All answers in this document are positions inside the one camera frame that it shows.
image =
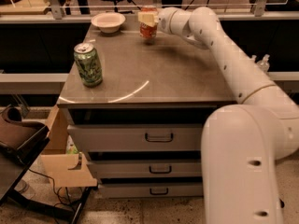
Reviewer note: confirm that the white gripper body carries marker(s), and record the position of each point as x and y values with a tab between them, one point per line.
163	20

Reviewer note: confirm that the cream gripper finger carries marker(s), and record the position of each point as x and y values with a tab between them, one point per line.
150	18

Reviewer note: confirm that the red coke can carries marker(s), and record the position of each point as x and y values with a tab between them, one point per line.
146	31

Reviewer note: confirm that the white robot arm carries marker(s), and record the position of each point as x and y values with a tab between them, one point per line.
240	143

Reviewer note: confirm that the white paper bowl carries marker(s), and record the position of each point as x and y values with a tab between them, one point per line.
109	22

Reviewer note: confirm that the green soda can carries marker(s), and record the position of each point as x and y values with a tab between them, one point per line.
88	64

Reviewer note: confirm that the metal railing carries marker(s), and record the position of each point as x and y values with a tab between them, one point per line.
227	9

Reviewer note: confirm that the left clear plastic bottle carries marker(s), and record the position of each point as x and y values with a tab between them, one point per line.
253	58

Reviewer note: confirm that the clear plastic bottle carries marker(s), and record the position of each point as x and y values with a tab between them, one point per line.
264	63
253	58

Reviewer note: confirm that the grey drawer cabinet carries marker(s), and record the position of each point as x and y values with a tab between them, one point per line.
168	82

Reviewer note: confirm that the right clear plastic bottle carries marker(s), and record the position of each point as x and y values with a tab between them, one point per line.
264	63

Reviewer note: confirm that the top grey drawer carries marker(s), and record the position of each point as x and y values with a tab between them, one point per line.
125	138

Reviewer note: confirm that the grey drawer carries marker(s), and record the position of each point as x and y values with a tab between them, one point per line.
125	138
145	168
151	190

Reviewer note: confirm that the middle grey drawer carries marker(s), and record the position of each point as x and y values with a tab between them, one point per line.
145	168

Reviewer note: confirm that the cardboard box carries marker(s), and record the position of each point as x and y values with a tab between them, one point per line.
67	170

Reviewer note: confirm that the bottom grey drawer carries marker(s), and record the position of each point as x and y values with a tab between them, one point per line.
151	190

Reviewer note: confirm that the brown padded chair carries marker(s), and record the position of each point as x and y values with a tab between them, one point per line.
19	138

